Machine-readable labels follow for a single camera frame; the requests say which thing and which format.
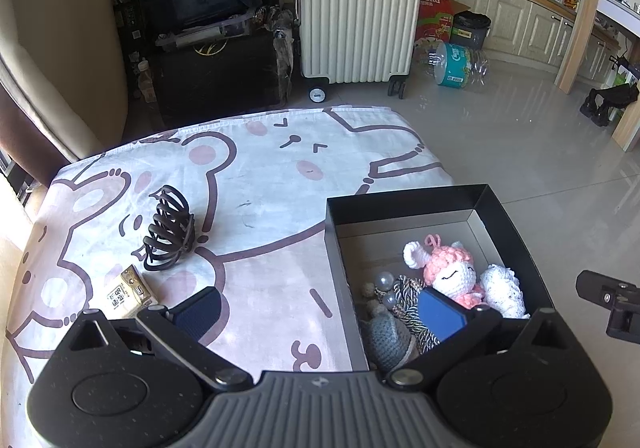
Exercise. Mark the blue-grey crochet doll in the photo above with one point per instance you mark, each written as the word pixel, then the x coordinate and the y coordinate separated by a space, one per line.
pixel 387 338

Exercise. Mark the black trash bin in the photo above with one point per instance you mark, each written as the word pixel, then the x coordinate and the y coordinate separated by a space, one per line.
pixel 470 31

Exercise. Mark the cream kitchen cabinets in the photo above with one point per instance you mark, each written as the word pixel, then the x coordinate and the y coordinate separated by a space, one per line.
pixel 515 23

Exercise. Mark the pink crochet doll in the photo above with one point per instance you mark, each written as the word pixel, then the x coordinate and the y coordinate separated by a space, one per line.
pixel 450 273

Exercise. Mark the black cardboard box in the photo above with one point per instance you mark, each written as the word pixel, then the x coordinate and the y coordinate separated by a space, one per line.
pixel 400 208

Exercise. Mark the white crochet doll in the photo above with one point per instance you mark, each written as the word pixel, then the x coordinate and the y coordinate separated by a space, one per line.
pixel 502 288

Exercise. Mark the large teal-label water bottle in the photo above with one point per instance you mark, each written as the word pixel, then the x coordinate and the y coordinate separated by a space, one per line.
pixel 455 66

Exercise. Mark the black hair claw clip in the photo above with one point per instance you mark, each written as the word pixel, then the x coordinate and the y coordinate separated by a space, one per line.
pixel 167 228

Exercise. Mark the dark blue bag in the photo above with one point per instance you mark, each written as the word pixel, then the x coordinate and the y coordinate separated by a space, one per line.
pixel 210 1

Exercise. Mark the white ribbed suitcase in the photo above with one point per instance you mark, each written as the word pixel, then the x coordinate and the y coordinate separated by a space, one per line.
pixel 355 13

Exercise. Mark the beige curtain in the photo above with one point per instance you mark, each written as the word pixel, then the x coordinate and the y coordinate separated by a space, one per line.
pixel 55 28

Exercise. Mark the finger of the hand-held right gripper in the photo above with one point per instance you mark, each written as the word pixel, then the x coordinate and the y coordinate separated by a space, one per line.
pixel 622 308

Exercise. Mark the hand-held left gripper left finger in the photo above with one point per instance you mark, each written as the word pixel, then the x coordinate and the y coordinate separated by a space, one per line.
pixel 197 315

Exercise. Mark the bear printed blanket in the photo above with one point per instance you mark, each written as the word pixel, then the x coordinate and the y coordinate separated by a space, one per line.
pixel 280 178

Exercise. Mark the small clear bottle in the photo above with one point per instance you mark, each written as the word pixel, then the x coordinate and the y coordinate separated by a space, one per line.
pixel 146 83

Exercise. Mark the small yellow packet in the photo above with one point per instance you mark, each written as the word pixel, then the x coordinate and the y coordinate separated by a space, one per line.
pixel 125 293

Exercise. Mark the brown curtain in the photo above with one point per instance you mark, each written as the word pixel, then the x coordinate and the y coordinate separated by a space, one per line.
pixel 25 128

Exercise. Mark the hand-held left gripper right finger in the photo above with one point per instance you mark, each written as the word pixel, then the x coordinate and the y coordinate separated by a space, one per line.
pixel 442 315

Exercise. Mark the red green cardboard box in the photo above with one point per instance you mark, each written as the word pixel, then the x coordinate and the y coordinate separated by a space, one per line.
pixel 435 18

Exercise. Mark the wooden desk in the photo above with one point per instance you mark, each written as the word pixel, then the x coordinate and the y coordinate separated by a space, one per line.
pixel 575 43

